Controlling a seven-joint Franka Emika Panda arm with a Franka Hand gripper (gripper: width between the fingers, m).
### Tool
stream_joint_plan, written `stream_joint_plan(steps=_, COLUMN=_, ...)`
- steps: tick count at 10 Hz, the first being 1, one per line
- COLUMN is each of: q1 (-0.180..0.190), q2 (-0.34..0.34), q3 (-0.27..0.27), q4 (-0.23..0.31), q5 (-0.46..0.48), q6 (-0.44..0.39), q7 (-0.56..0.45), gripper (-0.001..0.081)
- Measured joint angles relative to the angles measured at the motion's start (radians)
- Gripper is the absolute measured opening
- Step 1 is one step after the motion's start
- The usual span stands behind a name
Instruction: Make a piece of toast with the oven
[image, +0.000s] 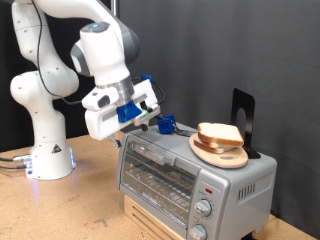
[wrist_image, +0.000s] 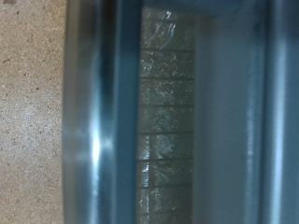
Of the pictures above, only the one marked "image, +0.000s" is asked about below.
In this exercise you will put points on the round wooden cutting board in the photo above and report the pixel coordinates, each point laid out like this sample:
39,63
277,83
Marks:
230,160

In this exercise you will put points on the black metal bookend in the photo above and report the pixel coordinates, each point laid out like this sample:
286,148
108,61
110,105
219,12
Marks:
243,100

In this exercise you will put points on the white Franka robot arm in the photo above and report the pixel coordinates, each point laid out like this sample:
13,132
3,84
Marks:
103,50

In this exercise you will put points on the silver oven knob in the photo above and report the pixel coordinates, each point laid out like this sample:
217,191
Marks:
203,208
198,232

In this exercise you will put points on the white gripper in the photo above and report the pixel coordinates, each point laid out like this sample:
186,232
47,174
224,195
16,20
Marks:
103,123

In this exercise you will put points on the spatula with blue grip block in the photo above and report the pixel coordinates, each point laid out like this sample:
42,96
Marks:
165,125

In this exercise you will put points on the glass oven door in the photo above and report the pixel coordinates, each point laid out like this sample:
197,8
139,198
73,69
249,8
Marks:
156,180

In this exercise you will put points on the red oven indicator light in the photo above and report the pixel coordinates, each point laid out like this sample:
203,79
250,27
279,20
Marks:
209,191

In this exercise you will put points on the metal pole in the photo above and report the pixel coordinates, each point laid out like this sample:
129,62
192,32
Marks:
114,6

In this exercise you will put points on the silver toaster oven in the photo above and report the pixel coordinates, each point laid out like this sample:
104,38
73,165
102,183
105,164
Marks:
246,213

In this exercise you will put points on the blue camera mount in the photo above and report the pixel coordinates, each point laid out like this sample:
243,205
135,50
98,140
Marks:
128,111

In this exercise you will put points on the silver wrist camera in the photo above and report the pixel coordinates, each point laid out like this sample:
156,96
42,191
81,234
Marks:
150,113

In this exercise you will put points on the white bread slice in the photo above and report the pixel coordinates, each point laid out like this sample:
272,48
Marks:
208,147
220,133

